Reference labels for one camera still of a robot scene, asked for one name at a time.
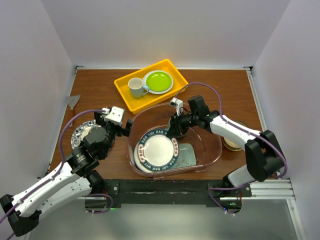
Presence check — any green plate white rim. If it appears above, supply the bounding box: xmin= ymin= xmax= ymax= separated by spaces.
xmin=142 ymin=70 xmax=174 ymax=95

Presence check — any beige bowl with black rim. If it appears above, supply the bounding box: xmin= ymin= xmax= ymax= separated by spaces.
xmin=221 ymin=120 xmax=248 ymax=149

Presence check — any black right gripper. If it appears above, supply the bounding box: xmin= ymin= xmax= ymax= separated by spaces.
xmin=166 ymin=111 xmax=199 ymax=138

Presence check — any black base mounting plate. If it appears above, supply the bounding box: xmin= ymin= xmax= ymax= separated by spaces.
xmin=91 ymin=179 xmax=252 ymax=213

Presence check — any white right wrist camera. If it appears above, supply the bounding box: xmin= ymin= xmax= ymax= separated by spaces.
xmin=169 ymin=97 xmax=184 ymax=116

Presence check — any dark green lettered plate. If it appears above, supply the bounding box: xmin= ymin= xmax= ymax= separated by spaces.
xmin=136 ymin=128 xmax=180 ymax=173

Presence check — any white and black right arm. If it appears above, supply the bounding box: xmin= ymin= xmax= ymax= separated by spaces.
xmin=167 ymin=95 xmax=287 ymax=197

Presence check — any grey triangular scraper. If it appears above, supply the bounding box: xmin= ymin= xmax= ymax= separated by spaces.
xmin=65 ymin=95 xmax=81 ymax=110

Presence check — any yellow patterned bowl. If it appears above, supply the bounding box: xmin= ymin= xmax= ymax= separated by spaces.
xmin=225 ymin=145 xmax=242 ymax=152

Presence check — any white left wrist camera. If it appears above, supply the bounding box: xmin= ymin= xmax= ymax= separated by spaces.
xmin=102 ymin=106 xmax=125 ymax=127

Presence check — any dark blue patterned plate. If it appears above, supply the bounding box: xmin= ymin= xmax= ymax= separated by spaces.
xmin=70 ymin=119 xmax=101 ymax=150

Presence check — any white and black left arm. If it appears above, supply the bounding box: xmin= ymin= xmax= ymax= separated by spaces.
xmin=0 ymin=106 xmax=132 ymax=237

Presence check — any clear plastic bin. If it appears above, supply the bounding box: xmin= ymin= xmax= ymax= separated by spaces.
xmin=127 ymin=103 xmax=223 ymax=180

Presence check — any watermelon plate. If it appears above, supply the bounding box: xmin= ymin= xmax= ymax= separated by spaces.
xmin=133 ymin=146 xmax=151 ymax=173

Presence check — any white mug blue handle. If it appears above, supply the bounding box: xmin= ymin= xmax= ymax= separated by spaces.
xmin=128 ymin=77 xmax=150 ymax=99

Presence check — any teal glazed ceramic mug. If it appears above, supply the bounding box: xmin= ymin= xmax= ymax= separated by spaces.
xmin=168 ymin=120 xmax=192 ymax=139

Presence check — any yellow plastic tray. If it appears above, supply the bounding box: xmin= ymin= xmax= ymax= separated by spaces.
xmin=114 ymin=59 xmax=188 ymax=114

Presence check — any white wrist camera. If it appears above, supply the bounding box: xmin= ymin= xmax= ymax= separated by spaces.
xmin=169 ymin=97 xmax=184 ymax=116
xmin=102 ymin=106 xmax=125 ymax=127

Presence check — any mint divided rectangular plate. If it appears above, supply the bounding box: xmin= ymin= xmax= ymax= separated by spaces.
xmin=172 ymin=143 xmax=197 ymax=169

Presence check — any aluminium table frame rail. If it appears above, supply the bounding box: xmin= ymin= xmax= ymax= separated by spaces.
xmin=243 ymin=66 xmax=308 ymax=240

